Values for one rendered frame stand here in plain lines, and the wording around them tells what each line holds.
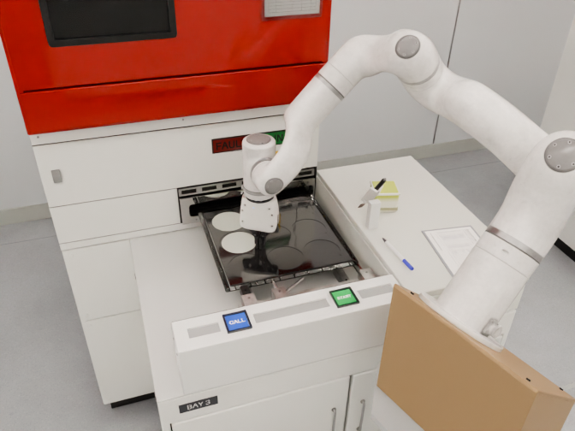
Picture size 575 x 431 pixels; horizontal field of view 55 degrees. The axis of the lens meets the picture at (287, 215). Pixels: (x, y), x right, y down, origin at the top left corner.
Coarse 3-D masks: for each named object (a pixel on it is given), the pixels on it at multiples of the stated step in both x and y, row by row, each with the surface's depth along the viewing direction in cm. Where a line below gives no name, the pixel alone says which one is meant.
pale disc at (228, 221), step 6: (216, 216) 168; (222, 216) 168; (228, 216) 168; (234, 216) 168; (216, 222) 165; (222, 222) 165; (228, 222) 165; (234, 222) 165; (222, 228) 163; (228, 228) 163; (234, 228) 163
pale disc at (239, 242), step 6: (228, 234) 160; (234, 234) 160; (240, 234) 160; (246, 234) 160; (222, 240) 158; (228, 240) 158; (234, 240) 158; (240, 240) 158; (246, 240) 158; (252, 240) 158; (222, 246) 156; (228, 246) 156; (234, 246) 156; (240, 246) 156; (246, 246) 156; (252, 246) 156; (234, 252) 153; (240, 252) 153
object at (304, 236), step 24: (288, 216) 168; (312, 216) 168; (216, 240) 158; (288, 240) 159; (312, 240) 159; (336, 240) 159; (240, 264) 149; (264, 264) 150; (288, 264) 150; (312, 264) 150
